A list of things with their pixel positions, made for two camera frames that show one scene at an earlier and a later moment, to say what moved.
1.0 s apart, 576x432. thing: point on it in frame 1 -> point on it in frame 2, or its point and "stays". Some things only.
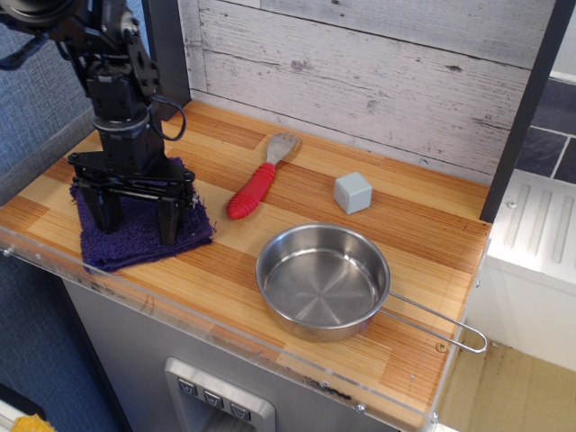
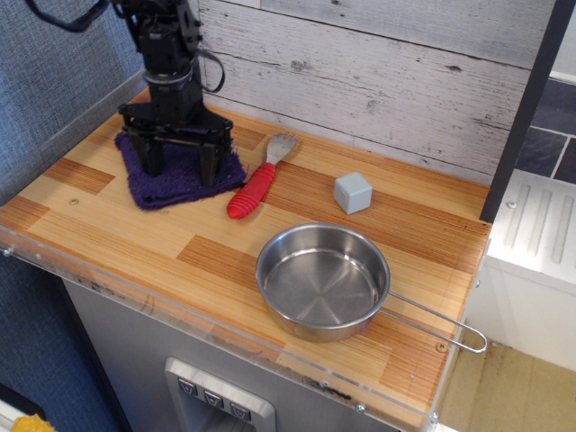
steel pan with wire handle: [328, 282] stays
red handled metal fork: [252, 193] stays
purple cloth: [139, 236] -> [181, 179]
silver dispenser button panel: [205, 402] stays
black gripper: [133, 160] -> [175, 112]
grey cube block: [353, 193] stays
